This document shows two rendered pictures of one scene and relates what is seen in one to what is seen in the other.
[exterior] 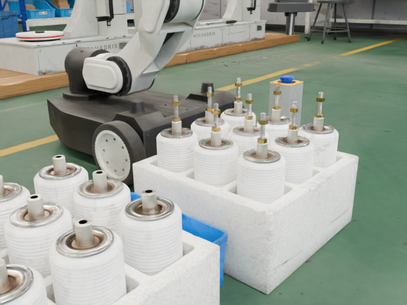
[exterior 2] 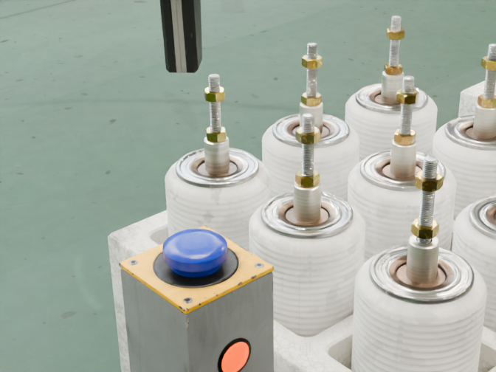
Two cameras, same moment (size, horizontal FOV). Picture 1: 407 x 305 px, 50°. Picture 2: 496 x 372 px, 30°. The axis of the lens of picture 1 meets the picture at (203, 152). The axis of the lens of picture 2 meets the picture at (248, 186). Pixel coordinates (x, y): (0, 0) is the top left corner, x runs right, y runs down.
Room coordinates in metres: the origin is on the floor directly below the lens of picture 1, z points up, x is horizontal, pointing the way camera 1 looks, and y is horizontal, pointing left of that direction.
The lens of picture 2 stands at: (1.73, -0.14, 0.63)
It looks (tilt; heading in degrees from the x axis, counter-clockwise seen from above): 28 degrees down; 188
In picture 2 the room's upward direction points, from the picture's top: 1 degrees counter-clockwise
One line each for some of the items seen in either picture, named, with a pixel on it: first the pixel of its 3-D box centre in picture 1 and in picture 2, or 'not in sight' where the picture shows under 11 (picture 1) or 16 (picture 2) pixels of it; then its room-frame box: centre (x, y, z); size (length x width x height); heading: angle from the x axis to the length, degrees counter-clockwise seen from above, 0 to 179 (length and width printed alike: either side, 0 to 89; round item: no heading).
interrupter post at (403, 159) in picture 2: (248, 126); (403, 157); (0.98, -0.11, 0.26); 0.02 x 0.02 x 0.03
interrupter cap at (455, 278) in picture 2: (238, 112); (421, 274); (1.15, -0.09, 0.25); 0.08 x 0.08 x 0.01
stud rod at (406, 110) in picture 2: (249, 109); (406, 118); (0.98, -0.11, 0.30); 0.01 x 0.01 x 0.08
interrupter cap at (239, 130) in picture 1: (248, 131); (402, 170); (0.98, -0.11, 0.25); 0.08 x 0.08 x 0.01
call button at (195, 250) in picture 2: (286, 80); (195, 256); (1.25, -0.24, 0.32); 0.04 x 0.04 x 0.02
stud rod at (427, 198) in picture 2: (238, 92); (426, 206); (1.15, -0.09, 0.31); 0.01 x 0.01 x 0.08
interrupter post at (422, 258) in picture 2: (238, 108); (422, 259); (1.15, -0.09, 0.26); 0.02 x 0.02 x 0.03
